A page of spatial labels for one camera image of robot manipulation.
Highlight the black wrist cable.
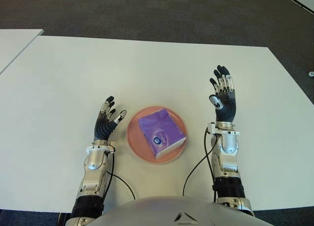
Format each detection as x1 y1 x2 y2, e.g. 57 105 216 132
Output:
183 127 214 195
209 134 219 203
106 149 136 200

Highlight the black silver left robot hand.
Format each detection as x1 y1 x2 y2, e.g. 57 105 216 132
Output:
94 95 128 141

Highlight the purple tissue paper pack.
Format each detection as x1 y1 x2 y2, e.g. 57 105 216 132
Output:
137 108 187 160

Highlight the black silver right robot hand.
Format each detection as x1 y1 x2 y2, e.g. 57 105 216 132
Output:
208 65 237 123

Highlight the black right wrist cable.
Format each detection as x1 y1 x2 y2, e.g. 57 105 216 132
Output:
209 134 219 203
183 127 214 195

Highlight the pink round plate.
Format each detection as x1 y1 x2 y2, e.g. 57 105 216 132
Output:
126 105 188 164

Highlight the white side table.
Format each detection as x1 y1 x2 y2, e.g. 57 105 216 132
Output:
0 28 45 76

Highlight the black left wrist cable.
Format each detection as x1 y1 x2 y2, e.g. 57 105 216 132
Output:
106 149 136 200

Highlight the silver robot torso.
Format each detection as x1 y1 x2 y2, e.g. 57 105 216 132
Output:
83 196 261 226

